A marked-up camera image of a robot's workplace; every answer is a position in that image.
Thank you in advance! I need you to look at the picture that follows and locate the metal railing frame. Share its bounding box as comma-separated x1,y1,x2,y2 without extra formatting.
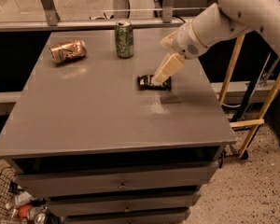
0,0,190,32

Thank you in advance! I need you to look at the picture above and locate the green soda can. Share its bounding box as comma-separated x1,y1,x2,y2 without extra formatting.
115,21,133,58

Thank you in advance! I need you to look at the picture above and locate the top grey drawer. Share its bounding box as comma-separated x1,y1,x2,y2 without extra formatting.
15,161,218,197

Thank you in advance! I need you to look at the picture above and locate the crushed orange soda can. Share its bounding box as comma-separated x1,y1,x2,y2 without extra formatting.
49,39,87,64

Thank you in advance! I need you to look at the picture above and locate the wooden easel frame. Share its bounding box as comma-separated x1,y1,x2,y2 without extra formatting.
218,35,280,160

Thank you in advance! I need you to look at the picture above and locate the middle grey drawer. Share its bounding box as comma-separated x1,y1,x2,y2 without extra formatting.
48,189,201,217

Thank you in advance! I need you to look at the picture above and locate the bottom grey drawer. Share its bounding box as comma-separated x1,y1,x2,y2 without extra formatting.
65,207,190,224

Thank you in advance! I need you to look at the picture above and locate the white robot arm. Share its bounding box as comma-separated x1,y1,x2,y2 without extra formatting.
152,0,280,85

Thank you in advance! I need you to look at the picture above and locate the white bottle in basket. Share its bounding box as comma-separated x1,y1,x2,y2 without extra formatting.
6,191,34,210

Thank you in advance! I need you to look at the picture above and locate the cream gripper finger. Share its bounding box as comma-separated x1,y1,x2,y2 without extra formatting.
160,32,176,49
152,53,185,84

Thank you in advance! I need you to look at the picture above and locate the grey drawer cabinet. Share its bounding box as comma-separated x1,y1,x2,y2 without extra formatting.
0,27,238,224

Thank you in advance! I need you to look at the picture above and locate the orange item in basket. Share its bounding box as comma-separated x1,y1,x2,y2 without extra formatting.
18,204,33,218

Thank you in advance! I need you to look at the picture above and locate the black rxbar chocolate wrapper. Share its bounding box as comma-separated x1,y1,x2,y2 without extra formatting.
137,75,172,91

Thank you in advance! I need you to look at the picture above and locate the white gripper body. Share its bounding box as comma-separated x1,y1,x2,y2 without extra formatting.
173,22,208,60

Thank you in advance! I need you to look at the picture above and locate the grey drawer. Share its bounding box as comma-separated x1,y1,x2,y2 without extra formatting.
48,189,201,217
65,207,190,224
15,161,218,197

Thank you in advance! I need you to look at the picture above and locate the black wire basket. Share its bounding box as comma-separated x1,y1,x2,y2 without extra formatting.
0,167,51,224

